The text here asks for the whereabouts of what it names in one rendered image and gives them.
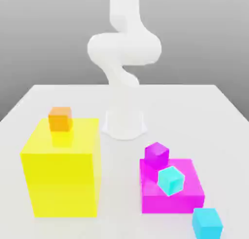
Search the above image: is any large yellow box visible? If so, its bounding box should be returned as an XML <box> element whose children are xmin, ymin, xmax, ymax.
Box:
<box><xmin>19</xmin><ymin>118</ymin><xmax>102</xmax><ymax>219</ymax></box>

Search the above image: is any small purple cube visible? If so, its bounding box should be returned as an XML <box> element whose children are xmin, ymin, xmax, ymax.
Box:
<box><xmin>144</xmin><ymin>141</ymin><xmax>170</xmax><ymax>170</ymax></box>

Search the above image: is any small turquoise cube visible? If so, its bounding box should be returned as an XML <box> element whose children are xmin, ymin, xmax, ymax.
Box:
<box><xmin>157</xmin><ymin>165</ymin><xmax>186</xmax><ymax>197</ymax></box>

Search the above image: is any small sky blue cube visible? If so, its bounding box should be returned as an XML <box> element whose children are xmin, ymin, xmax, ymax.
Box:
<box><xmin>192</xmin><ymin>207</ymin><xmax>224</xmax><ymax>239</ymax></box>

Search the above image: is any large magenta box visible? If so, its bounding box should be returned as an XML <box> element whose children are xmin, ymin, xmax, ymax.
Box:
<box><xmin>139</xmin><ymin>158</ymin><xmax>206</xmax><ymax>214</ymax></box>

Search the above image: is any small orange cube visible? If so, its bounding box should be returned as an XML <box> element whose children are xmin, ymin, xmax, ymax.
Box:
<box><xmin>48</xmin><ymin>106</ymin><xmax>73</xmax><ymax>132</ymax></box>

